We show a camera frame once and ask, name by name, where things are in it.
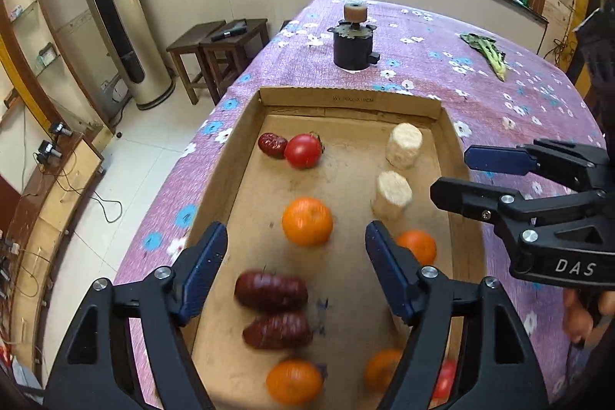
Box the large red tomato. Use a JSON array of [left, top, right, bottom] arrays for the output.
[[432, 359, 457, 402]]

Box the orange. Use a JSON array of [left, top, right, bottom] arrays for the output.
[[266, 359, 324, 406], [396, 230, 438, 266], [364, 347, 402, 393], [281, 198, 334, 247]]

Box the white corn piece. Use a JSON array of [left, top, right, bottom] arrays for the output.
[[386, 123, 423, 169], [372, 171, 413, 219]]

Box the white corn piece back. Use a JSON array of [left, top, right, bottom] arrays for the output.
[[386, 123, 423, 169]]

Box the red tomato with stem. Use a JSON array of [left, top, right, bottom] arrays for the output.
[[284, 133, 324, 169]]

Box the small dark red date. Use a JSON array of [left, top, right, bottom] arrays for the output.
[[258, 132, 288, 159]]

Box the person's right hand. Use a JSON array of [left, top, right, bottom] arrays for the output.
[[562, 288, 615, 347]]

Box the floral purple tablecloth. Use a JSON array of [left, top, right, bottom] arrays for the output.
[[116, 0, 605, 283]]

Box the low wooden cabinet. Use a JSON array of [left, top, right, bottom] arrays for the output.
[[1, 134, 102, 377]]

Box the green leafy vegetable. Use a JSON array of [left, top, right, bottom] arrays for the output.
[[460, 32, 507, 82]]

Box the cardboard tray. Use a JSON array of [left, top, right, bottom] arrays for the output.
[[184, 87, 485, 409]]

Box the black grinder with wooden knob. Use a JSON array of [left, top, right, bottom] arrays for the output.
[[327, 2, 381, 72]]

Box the tall gold air conditioner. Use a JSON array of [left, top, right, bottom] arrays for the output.
[[86, 0, 174, 110]]

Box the black remote on stool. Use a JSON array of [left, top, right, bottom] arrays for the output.
[[209, 20, 247, 43]]

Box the dark wooden stool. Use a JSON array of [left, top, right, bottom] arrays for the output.
[[201, 19, 269, 100], [167, 20, 225, 105]]

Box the wooden wall shelf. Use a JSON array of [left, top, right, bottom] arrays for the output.
[[1, 0, 104, 139]]

